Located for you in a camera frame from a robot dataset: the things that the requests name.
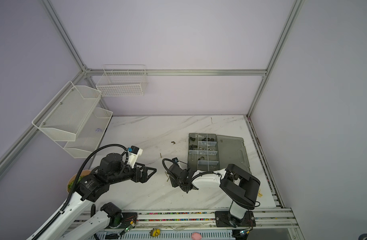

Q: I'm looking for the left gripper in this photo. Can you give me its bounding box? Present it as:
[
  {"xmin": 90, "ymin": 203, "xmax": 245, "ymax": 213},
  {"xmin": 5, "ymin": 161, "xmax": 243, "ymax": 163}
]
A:
[{"xmin": 108, "ymin": 162, "xmax": 156, "ymax": 186}]

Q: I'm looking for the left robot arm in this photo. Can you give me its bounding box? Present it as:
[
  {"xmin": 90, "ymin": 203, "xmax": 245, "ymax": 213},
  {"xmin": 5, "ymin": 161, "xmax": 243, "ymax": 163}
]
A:
[{"xmin": 28, "ymin": 144, "xmax": 157, "ymax": 240}]

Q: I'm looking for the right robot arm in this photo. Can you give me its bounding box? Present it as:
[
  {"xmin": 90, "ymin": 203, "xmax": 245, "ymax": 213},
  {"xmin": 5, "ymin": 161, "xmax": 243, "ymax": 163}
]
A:
[{"xmin": 162, "ymin": 162, "xmax": 261, "ymax": 228}]

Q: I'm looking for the grey plastic organizer box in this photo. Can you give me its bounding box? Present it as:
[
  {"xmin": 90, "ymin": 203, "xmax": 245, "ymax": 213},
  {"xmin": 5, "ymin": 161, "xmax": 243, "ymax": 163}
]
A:
[{"xmin": 188, "ymin": 133, "xmax": 251, "ymax": 173}]

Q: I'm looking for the yellow small object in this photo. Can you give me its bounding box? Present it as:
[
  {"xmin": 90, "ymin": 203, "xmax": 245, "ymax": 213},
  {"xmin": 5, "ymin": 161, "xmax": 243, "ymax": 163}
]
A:
[{"xmin": 149, "ymin": 228, "xmax": 161, "ymax": 238}]

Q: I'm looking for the pink small object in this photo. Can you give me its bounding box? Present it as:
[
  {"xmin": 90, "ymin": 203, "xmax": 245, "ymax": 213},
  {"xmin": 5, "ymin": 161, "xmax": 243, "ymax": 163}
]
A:
[{"xmin": 191, "ymin": 233, "xmax": 203, "ymax": 240}]

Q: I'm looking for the upper white mesh shelf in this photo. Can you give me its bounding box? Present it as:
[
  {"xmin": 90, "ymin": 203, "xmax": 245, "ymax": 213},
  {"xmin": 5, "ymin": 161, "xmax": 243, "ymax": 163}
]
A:
[{"xmin": 32, "ymin": 81, "xmax": 101, "ymax": 142}]

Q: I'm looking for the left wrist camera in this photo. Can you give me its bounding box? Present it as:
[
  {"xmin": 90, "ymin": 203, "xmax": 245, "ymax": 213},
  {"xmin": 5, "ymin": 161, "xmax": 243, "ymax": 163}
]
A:
[{"xmin": 127, "ymin": 146, "xmax": 143, "ymax": 169}]

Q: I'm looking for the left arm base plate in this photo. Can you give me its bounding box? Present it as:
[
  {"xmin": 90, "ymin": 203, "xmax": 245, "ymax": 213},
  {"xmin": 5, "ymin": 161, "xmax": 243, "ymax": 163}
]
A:
[{"xmin": 109, "ymin": 212, "xmax": 138, "ymax": 229}]

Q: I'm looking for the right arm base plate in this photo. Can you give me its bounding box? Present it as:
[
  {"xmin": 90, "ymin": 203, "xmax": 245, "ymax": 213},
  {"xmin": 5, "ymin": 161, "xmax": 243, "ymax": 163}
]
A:
[{"xmin": 215, "ymin": 211, "xmax": 256, "ymax": 228}]

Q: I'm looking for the white wire basket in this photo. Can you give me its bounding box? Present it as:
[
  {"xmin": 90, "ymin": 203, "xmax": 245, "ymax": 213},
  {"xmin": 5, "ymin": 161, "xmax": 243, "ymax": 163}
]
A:
[{"xmin": 96, "ymin": 65, "xmax": 148, "ymax": 97}]

